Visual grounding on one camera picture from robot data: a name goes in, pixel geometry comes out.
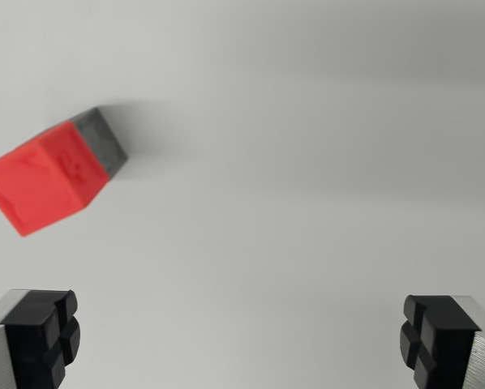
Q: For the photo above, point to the red cube with studs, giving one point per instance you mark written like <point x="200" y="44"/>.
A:
<point x="39" y="190"/>

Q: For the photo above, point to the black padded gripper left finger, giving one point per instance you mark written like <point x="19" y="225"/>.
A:
<point x="31" y="340"/>

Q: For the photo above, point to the grey cube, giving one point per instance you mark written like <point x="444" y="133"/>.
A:
<point x="100" y="142"/>

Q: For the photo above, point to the black padded gripper right finger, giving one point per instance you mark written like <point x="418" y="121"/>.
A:
<point x="441" y="344"/>

